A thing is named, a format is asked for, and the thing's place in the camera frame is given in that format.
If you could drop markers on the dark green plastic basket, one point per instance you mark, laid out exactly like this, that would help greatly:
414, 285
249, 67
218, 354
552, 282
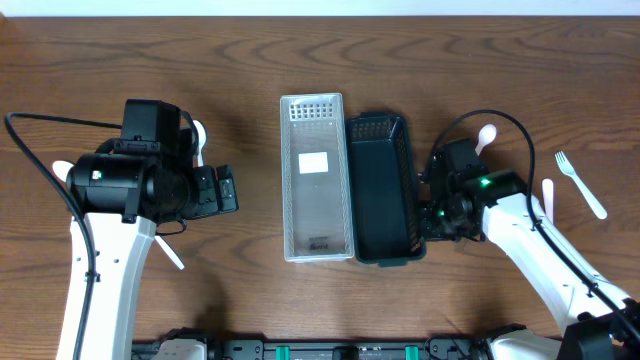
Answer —
384, 190

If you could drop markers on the white spoon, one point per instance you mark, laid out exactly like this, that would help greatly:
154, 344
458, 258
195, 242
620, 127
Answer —
486, 136
168, 250
202, 139
61, 169

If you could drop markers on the white fork far right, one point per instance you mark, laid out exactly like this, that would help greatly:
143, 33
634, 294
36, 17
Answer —
567, 169

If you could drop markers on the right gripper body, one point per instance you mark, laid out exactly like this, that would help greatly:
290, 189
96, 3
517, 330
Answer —
436, 221

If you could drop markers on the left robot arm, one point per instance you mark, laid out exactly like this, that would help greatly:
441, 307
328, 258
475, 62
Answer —
153, 173

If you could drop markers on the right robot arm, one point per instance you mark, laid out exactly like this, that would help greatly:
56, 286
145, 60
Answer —
596, 318

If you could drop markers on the white fork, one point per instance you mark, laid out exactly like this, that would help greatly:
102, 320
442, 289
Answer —
548, 198
567, 169

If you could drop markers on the white fork middle right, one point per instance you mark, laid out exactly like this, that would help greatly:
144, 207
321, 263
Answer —
548, 198

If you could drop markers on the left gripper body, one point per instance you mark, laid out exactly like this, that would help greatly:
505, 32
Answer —
220, 189

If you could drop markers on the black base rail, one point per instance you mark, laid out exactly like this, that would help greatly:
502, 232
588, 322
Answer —
439, 347

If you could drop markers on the clear plastic basket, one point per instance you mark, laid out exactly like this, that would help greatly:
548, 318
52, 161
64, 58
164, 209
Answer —
317, 209

